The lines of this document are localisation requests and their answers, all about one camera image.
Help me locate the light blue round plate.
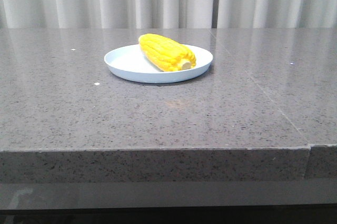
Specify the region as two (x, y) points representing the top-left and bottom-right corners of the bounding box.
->
(104, 44), (213, 84)

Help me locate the yellow corn cob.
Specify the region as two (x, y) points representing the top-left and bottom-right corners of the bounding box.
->
(138, 34), (196, 72)

